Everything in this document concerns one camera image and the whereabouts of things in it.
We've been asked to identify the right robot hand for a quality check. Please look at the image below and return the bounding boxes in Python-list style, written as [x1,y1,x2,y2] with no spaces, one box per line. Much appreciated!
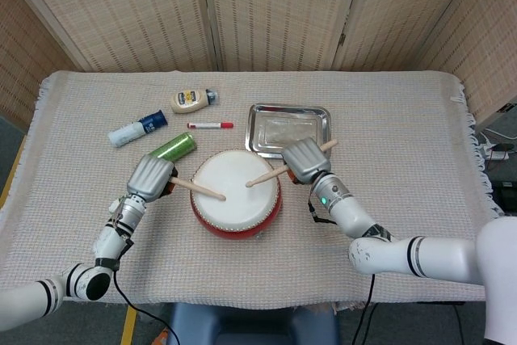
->
[280,137,333,185]

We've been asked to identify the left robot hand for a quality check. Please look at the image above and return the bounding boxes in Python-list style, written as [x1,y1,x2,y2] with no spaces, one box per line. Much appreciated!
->
[126,154,179,203]

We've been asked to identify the wooden drumstick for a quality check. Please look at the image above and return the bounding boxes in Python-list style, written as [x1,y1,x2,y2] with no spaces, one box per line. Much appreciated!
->
[169,177,227,202]
[245,139,338,188]

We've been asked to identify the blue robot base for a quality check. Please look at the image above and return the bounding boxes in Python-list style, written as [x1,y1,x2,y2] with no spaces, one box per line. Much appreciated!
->
[167,303,340,345]

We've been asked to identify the stainless steel tray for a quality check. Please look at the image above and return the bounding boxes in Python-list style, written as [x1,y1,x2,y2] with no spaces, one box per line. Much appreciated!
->
[244,103,332,160]

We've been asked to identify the red drum white skin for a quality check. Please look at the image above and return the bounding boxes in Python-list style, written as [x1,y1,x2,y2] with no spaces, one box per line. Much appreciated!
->
[189,149,284,241]

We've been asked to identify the green drink can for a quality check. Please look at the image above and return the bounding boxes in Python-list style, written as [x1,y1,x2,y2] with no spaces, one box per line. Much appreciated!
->
[147,132,198,162]

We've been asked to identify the red white marker pen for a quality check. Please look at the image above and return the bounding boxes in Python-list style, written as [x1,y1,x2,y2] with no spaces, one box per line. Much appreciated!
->
[187,120,235,130]

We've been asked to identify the cream mayonnaise squeeze bottle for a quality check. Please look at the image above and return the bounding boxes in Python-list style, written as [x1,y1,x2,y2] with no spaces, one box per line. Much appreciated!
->
[169,88,221,115]

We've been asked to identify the beige woven tablecloth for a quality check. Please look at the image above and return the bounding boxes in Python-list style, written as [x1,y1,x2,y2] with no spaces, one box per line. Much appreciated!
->
[0,69,506,309]

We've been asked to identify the woven folding screen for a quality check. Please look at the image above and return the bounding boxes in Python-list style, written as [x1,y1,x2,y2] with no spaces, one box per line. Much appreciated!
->
[0,0,517,132]

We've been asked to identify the white power strip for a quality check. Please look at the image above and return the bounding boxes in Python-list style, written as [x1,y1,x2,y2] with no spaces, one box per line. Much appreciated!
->
[483,149,511,162]

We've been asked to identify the black box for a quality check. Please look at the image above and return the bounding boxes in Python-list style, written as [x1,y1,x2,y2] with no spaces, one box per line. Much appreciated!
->
[490,181,517,212]

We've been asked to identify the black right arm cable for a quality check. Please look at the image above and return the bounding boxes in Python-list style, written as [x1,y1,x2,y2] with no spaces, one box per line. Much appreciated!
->
[308,198,377,345]

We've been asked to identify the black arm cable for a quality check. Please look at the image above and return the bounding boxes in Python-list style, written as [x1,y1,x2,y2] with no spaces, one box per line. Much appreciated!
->
[308,198,377,345]
[111,267,181,345]

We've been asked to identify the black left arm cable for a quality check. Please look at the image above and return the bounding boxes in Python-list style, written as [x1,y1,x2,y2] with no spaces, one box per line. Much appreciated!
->
[111,267,181,345]

